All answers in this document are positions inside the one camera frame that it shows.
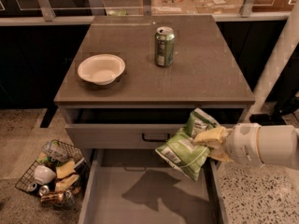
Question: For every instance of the yellow sponge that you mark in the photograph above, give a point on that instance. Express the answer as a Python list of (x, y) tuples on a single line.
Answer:
[(66, 183), (65, 170)]

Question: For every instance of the silver can left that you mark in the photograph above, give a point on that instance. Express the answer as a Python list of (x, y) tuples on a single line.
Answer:
[(32, 187)]

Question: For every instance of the grey middle drawer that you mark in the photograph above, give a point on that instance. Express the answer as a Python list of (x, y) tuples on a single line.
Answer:
[(129, 186)]

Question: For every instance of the silver can middle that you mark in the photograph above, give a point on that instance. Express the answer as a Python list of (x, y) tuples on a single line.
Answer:
[(43, 190)]

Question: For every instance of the yellow sponge lower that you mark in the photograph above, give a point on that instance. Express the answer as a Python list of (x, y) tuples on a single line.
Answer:
[(66, 183)]

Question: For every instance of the grey drawer cabinet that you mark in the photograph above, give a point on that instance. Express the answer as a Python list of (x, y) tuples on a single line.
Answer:
[(203, 73)]

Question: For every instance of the white ceramic bowl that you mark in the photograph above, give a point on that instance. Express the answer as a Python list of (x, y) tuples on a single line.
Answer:
[(43, 175)]

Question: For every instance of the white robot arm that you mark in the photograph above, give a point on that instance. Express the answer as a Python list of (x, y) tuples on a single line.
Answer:
[(278, 144)]

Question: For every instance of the green chip bag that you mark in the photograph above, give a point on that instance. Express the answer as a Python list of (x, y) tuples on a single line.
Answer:
[(181, 153)]

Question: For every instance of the grey drawer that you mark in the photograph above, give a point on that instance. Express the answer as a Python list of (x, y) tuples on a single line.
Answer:
[(129, 186), (121, 127)]

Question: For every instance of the brown shiny can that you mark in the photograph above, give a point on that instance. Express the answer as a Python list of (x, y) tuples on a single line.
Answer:
[(52, 198)]

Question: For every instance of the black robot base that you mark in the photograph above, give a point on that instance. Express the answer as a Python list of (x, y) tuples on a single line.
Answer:
[(282, 108)]

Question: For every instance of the black drawer handle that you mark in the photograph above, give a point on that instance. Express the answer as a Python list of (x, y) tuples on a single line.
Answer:
[(155, 137)]

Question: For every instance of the yellow sponge upper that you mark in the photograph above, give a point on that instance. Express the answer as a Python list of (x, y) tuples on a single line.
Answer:
[(65, 170)]

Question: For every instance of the clear plastic bottle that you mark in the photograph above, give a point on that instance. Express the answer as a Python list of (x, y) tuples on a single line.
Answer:
[(55, 152)]

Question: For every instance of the green soda can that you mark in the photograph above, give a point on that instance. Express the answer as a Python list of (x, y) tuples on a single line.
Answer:
[(164, 46)]

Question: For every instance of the white paper bowl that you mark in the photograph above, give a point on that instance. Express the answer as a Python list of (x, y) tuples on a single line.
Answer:
[(101, 69)]

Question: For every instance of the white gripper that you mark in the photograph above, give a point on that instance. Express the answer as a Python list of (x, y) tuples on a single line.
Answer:
[(242, 144)]

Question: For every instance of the grey top drawer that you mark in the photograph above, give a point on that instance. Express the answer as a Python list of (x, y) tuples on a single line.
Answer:
[(121, 127)]

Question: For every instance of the black wire basket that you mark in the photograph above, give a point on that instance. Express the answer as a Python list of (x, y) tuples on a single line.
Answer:
[(81, 168)]

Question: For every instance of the silver can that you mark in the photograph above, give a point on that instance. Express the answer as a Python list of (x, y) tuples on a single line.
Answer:
[(32, 187), (43, 190)]

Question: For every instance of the cardboard box left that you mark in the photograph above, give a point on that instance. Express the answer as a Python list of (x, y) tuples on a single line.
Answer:
[(173, 7)]

